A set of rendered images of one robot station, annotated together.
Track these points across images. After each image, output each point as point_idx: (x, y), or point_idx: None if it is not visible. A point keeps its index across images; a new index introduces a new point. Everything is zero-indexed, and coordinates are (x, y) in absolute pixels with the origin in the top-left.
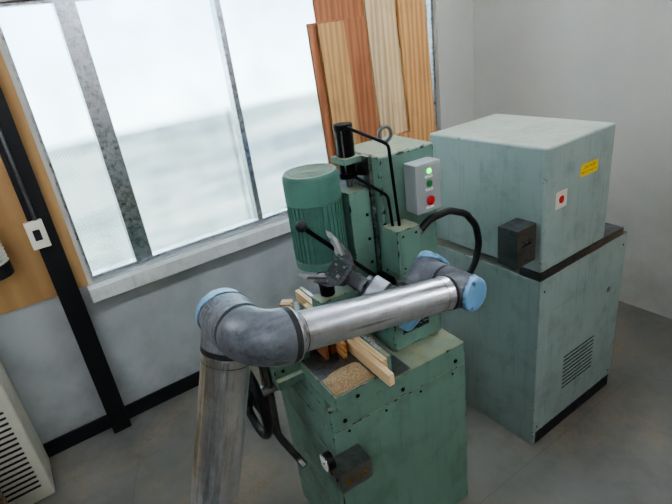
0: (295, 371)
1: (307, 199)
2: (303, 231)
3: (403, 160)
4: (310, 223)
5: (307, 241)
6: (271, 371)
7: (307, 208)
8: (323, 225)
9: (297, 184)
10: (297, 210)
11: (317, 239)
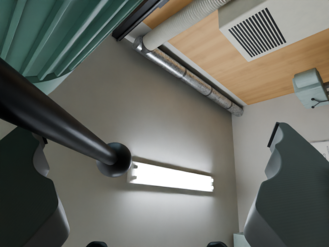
0: None
1: (42, 89)
2: (120, 173)
3: None
4: (71, 50)
5: (129, 8)
6: None
7: (54, 76)
8: (17, 38)
9: (48, 93)
10: (82, 61)
11: (100, 154)
